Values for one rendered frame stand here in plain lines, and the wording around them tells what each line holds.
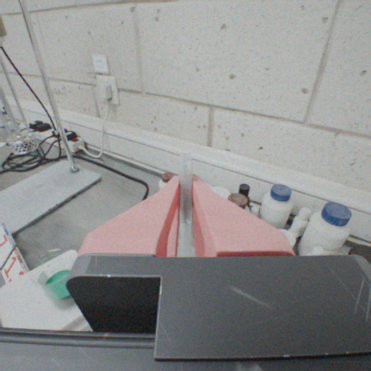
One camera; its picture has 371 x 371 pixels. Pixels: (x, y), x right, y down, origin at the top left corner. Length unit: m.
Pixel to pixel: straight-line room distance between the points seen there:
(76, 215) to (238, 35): 0.56
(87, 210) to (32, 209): 0.15
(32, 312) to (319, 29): 0.64
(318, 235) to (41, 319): 0.46
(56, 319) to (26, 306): 0.05
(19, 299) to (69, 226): 0.25
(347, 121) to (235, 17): 0.31
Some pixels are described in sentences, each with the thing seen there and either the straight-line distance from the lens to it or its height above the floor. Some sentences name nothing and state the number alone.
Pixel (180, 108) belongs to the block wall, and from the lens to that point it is 0.65.
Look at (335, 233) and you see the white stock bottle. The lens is 0.48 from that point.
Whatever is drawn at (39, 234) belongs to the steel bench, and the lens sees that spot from 0.63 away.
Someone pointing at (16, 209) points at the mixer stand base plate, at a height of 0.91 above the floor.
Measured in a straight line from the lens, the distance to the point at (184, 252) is 0.16.
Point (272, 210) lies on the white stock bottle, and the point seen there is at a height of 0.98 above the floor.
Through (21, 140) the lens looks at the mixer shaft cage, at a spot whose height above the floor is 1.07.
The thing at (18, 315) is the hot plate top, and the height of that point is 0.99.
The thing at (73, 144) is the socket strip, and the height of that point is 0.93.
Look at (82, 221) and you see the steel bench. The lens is 0.62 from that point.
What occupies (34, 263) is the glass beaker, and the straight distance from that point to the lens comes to 0.35.
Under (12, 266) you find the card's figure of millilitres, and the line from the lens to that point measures 0.56.
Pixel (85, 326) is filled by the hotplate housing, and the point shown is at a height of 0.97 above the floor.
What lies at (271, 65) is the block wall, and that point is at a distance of 0.54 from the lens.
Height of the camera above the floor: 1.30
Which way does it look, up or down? 37 degrees down
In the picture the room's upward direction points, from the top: straight up
